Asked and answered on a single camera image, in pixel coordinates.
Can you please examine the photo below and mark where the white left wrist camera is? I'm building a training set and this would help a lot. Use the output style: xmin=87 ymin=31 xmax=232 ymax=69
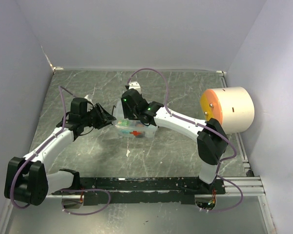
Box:
xmin=84 ymin=94 xmax=93 ymax=102

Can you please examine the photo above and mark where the clear plastic medicine box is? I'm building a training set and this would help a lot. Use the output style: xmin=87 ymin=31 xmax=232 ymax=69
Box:
xmin=112 ymin=100 xmax=158 ymax=138

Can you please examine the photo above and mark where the round pastel drawer cabinet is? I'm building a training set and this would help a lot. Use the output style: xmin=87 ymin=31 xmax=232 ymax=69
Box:
xmin=200 ymin=87 xmax=254 ymax=135

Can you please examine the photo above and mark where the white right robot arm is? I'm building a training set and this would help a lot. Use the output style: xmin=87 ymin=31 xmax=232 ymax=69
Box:
xmin=121 ymin=89 xmax=229 ymax=194

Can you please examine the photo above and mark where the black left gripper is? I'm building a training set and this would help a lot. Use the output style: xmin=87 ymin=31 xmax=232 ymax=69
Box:
xmin=82 ymin=102 xmax=117 ymax=130

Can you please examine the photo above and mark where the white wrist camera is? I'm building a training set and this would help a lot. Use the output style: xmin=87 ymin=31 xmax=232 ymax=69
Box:
xmin=84 ymin=94 xmax=93 ymax=102
xmin=128 ymin=81 xmax=141 ymax=93

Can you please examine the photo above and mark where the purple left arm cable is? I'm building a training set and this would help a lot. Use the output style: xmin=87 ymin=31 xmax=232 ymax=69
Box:
xmin=9 ymin=85 xmax=111 ymax=215

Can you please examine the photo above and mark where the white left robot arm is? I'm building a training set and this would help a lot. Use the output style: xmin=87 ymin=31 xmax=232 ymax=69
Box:
xmin=4 ymin=97 xmax=116 ymax=206

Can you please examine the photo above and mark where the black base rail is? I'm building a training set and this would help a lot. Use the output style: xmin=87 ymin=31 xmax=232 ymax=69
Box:
xmin=51 ymin=167 xmax=227 ymax=207

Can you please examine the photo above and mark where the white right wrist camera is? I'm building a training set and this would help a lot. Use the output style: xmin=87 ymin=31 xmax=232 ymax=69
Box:
xmin=128 ymin=81 xmax=141 ymax=93

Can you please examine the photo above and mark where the green ointment sachet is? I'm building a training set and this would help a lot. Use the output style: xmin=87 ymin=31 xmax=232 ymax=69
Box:
xmin=117 ymin=119 xmax=130 ymax=127

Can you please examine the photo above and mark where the aluminium frame rail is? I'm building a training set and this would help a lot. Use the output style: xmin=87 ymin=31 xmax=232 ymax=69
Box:
xmin=46 ymin=177 xmax=266 ymax=198

